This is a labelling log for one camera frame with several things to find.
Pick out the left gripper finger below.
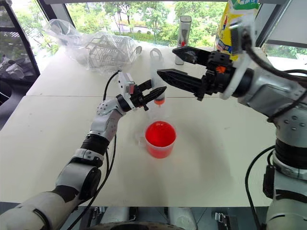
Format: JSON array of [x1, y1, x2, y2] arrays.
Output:
[[143, 86, 168, 103], [138, 80, 153, 93]]

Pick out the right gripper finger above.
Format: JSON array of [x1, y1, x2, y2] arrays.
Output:
[[172, 46, 211, 65], [156, 69, 204, 102]]

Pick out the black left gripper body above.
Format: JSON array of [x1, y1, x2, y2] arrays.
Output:
[[130, 83, 151, 112]]

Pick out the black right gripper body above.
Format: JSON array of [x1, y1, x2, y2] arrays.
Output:
[[201, 51, 235, 96]]

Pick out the clear bottle with orange cap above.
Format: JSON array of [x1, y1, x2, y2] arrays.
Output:
[[148, 47, 167, 106]]

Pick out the cup with red liquid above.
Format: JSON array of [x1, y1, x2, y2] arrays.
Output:
[[135, 120, 177, 159]]

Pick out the yellow printed package bag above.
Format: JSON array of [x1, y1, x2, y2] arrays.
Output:
[[214, 0, 261, 62]]

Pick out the crumpled clear plastic bag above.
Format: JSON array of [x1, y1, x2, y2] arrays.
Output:
[[43, 19, 143, 71]]

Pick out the grey rounded shape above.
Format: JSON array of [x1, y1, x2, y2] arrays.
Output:
[[167, 207, 197, 230], [102, 207, 131, 225]]

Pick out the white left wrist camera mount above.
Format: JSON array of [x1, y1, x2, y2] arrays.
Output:
[[117, 71, 137, 112]]

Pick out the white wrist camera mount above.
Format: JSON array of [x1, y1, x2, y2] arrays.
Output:
[[117, 71, 137, 112], [219, 18, 256, 100]]

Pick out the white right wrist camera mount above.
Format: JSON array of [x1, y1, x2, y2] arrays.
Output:
[[219, 18, 256, 100]]

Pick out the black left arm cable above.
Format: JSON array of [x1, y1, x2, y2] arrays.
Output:
[[69, 70, 122, 230]]

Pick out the white wire dish rack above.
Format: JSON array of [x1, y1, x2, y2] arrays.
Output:
[[85, 34, 135, 69]]

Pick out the black curved frame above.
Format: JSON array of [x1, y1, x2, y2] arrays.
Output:
[[0, 0, 41, 106]]

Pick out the small black white bracket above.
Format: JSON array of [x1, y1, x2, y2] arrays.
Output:
[[214, 211, 232, 230]]

